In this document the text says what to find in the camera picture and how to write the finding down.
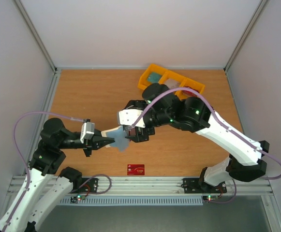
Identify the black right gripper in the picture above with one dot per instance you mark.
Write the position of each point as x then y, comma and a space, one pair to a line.
141, 133

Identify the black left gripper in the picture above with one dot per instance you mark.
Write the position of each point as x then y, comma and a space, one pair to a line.
94, 143

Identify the red VIP card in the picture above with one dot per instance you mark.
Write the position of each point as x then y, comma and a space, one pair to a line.
135, 169

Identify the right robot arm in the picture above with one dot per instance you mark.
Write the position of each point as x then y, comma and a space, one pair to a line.
160, 106

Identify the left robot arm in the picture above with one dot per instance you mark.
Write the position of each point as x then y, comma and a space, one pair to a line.
31, 206

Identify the teal card in bin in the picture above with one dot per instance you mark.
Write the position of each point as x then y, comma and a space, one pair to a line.
154, 77

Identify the left circuit board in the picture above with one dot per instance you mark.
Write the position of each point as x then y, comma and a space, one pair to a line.
77, 199

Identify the circuit board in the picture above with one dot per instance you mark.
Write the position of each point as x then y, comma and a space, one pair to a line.
211, 198
77, 199

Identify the yellow plastic bin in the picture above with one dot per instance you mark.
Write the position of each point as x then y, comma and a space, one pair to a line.
185, 81

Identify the right circuit board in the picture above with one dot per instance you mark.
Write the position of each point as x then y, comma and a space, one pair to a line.
211, 198

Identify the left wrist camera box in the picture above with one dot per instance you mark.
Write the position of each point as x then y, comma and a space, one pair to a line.
87, 130

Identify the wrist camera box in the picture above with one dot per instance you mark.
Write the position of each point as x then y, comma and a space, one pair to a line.
127, 118
87, 130

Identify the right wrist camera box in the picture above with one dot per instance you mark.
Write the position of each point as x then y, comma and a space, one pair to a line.
127, 118

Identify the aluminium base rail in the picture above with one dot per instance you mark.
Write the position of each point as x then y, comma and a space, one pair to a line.
141, 185

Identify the grey slotted cable duct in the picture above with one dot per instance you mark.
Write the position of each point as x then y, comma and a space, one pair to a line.
135, 201

